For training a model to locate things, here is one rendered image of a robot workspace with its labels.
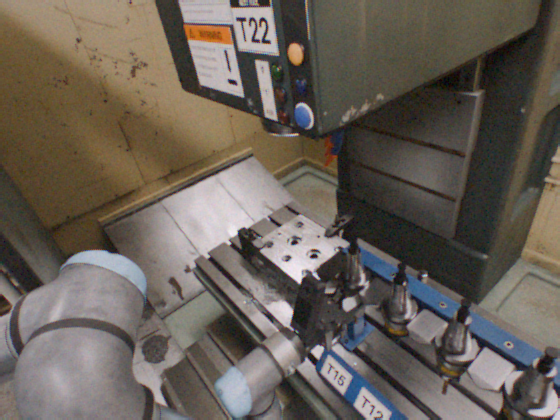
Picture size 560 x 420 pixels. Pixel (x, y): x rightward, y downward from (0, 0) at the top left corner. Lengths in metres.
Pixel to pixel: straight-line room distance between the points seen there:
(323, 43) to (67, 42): 1.33
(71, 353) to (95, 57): 1.39
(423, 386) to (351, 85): 0.74
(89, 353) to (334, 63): 0.43
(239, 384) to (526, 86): 0.93
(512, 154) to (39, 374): 1.10
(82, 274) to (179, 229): 1.31
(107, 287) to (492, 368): 0.57
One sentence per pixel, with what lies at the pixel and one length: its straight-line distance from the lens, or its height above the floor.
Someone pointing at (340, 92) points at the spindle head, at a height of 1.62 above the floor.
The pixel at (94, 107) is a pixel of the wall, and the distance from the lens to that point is 1.72.
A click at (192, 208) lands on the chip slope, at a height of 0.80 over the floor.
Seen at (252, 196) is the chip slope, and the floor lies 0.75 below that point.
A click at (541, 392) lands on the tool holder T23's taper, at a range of 0.63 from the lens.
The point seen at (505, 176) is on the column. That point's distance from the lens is 1.18.
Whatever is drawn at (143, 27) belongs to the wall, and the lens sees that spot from 1.76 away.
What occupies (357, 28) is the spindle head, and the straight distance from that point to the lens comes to 0.50.
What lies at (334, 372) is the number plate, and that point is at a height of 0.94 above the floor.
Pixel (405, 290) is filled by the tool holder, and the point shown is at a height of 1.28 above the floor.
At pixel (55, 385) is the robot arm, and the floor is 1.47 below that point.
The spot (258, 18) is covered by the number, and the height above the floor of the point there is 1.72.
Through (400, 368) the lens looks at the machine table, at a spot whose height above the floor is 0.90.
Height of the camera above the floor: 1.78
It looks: 35 degrees down
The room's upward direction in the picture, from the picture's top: 10 degrees counter-clockwise
